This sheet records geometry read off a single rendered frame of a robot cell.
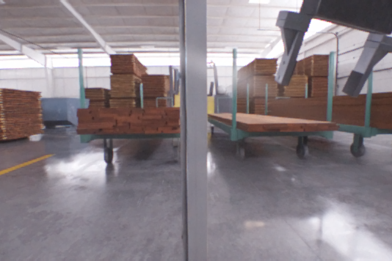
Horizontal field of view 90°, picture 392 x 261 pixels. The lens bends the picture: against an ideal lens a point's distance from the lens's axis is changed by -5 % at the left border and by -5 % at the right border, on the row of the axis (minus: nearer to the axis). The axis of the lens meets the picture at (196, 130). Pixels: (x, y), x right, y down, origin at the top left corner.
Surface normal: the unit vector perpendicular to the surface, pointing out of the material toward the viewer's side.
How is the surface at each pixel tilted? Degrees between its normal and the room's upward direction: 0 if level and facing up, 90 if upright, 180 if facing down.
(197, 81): 90
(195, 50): 90
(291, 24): 113
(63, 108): 90
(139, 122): 90
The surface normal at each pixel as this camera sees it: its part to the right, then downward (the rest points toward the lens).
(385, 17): 0.06, 0.49
